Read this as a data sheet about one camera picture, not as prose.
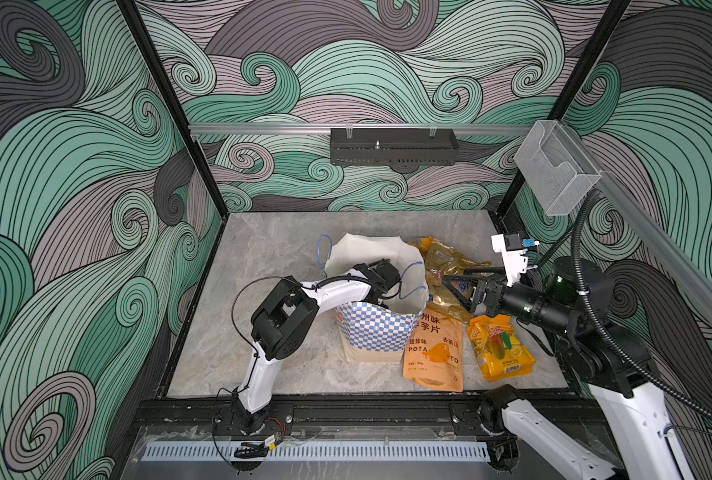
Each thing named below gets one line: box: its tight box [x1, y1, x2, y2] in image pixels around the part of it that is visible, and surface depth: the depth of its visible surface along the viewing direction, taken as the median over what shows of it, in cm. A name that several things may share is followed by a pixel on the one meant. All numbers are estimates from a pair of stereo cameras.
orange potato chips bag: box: [403, 308, 464, 392], surface depth 83 cm
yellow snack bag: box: [467, 314, 536, 382], surface depth 81 cm
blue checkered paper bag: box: [325, 234, 429, 364], surface depth 73 cm
